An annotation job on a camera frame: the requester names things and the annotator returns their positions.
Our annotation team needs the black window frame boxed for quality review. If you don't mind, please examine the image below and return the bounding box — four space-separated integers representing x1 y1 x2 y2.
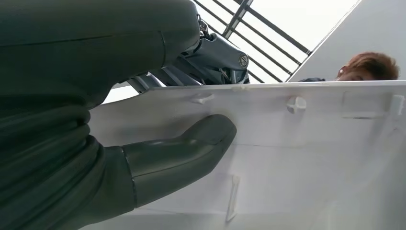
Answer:
190 0 314 84

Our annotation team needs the person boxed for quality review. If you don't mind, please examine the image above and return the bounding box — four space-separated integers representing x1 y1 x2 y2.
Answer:
298 51 400 82

